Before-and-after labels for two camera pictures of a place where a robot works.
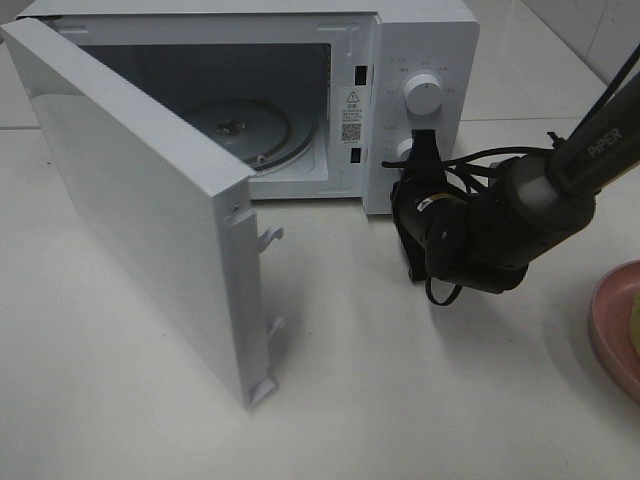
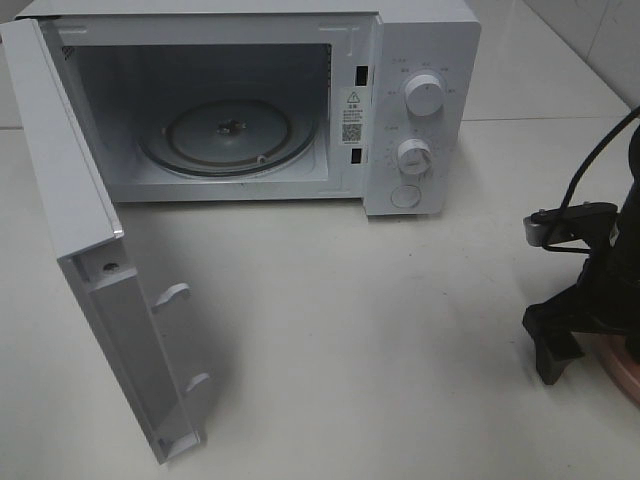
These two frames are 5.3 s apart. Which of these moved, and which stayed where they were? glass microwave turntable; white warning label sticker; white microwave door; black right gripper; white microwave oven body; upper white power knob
Moved: white microwave door; black right gripper
Stayed: upper white power knob; glass microwave turntable; white microwave oven body; white warning label sticker
